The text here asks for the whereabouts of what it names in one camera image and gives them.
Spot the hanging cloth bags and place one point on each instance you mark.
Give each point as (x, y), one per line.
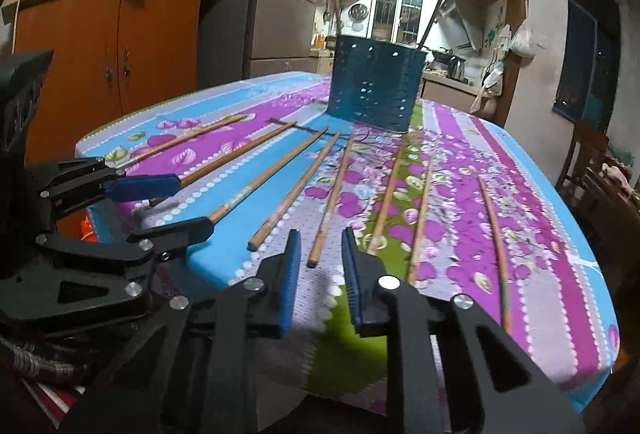
(487, 89)

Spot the dark wooden dining table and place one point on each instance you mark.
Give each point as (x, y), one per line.
(610, 214)

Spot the grey refrigerator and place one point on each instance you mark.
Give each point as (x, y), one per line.
(285, 14)

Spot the blue perforated utensil holder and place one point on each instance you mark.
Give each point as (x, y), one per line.
(375, 84)

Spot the barred kitchen window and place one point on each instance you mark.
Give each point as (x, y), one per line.
(400, 4)

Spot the hanging white plastic bag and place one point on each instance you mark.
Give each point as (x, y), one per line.
(525, 41)

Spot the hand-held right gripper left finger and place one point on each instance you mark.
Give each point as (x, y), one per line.
(290, 279)

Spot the hanging metal colander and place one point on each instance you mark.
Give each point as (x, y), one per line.
(359, 13)

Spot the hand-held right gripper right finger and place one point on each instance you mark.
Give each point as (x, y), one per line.
(350, 279)

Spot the orange wooden cabinet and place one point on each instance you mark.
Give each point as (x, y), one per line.
(75, 64)

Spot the steel range hood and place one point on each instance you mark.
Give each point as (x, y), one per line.
(465, 14)

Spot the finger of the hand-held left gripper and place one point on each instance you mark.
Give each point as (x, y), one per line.
(145, 188)
(180, 231)

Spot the steel electric kettle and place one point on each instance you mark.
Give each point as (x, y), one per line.
(456, 66)

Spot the floral striped tablecloth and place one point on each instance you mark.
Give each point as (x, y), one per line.
(475, 214)

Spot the wooden chair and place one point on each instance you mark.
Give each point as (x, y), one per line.
(585, 139)

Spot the dark room window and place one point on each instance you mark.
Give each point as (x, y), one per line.
(585, 54)

